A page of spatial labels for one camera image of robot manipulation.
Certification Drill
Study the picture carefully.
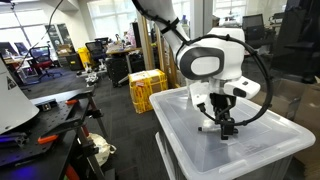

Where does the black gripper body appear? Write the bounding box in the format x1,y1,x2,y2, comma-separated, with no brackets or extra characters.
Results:
210,93,236,124

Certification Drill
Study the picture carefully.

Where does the black and white marker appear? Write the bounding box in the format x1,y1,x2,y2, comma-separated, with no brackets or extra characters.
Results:
198,126,220,132

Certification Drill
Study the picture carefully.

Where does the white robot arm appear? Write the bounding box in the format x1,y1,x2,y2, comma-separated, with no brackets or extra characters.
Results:
131,0,249,140

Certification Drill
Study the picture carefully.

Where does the large clear plastic bin lid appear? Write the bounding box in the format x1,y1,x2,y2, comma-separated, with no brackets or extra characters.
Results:
150,87,316,180

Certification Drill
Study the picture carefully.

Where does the clear plastic storage bin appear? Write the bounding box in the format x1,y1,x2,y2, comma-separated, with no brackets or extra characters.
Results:
155,132,300,180

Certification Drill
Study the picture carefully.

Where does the brown cardboard box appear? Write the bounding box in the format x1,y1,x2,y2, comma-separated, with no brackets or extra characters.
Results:
270,79,320,180

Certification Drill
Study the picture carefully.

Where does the yellow wrapped box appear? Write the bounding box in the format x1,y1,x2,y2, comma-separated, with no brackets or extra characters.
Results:
129,69,168,114

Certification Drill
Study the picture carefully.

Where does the white crumpled bag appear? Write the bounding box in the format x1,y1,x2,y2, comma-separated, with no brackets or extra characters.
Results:
88,133,117,166

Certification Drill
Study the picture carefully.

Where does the black perforated workbench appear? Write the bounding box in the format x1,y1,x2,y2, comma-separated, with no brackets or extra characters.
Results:
0,88,104,180

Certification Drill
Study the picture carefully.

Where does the black office chair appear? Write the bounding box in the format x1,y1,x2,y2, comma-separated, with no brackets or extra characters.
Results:
30,46,56,81

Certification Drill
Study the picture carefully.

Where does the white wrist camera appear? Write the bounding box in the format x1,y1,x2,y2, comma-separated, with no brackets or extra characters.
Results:
223,76,261,99

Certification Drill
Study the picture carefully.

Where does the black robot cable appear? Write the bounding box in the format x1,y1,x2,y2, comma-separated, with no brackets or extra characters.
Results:
133,0,274,127

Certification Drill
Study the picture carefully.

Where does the orange handled clamp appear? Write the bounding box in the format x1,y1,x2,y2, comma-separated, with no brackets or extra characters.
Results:
37,135,59,145

